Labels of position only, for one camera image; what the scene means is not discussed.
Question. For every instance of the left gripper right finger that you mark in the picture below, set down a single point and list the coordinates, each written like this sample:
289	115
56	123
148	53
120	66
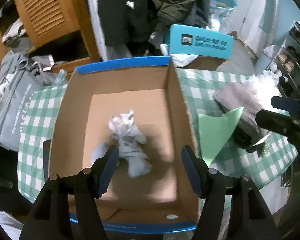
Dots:
250	217

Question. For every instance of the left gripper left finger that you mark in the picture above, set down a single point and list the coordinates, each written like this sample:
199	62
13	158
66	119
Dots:
49	217

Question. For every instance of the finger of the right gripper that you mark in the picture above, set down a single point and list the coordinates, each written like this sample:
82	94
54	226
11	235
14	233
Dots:
276	122
285	104

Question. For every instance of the green sparkly scrub cloth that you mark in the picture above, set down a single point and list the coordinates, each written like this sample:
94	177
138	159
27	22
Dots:
265	148

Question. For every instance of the white mesh bath pouf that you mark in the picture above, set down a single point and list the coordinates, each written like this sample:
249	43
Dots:
263	85

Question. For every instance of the black sock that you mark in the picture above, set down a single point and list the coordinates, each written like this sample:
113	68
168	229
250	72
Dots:
246	136

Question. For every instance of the grey towel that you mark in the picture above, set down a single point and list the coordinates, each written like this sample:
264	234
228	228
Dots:
235	95

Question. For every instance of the light green cloth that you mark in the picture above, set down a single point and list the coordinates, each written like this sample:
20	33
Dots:
215	131

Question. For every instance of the small grey sock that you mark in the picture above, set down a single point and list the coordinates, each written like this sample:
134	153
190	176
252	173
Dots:
129	140

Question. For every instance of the shoe rack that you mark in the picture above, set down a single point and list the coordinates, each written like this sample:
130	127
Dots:
287	63

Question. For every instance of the green checkered tablecloth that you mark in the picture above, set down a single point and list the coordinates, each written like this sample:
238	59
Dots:
198	87

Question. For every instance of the blue white plastic bag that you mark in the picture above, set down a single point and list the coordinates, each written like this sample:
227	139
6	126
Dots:
221	14

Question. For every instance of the dark blue hanging jacket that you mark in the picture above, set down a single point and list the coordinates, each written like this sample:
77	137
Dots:
200	14

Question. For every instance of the blue cardboard box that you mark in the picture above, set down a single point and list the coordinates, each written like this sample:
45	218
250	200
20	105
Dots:
136	104

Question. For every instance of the black hanging coat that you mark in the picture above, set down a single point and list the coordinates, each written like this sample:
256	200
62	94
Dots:
123	21

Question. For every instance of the wooden louvered wardrobe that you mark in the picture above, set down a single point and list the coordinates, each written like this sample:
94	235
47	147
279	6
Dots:
61	28

